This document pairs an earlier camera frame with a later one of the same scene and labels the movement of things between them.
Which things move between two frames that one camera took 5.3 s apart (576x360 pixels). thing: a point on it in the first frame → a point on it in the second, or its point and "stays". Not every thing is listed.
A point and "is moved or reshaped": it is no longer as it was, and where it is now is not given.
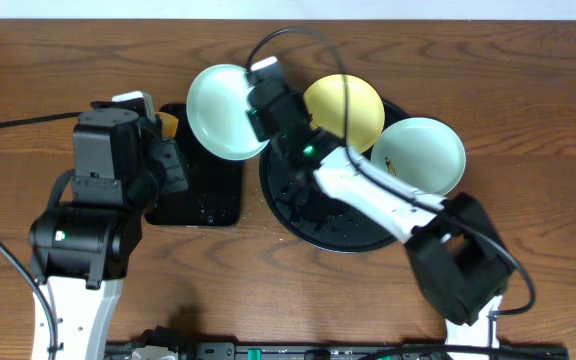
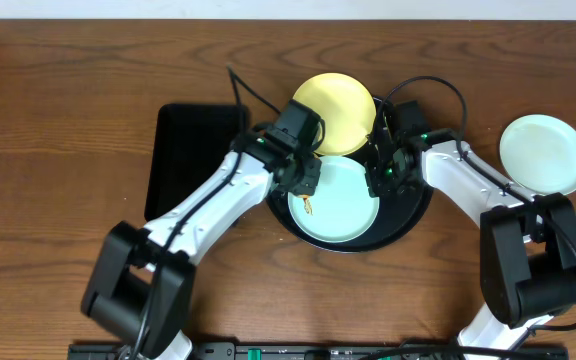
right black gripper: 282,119 → 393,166
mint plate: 217,116 → 343,207
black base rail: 337,351 stays
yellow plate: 365,109 stays
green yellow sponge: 169,127 → 306,198
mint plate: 419,153 is moved or reshaped
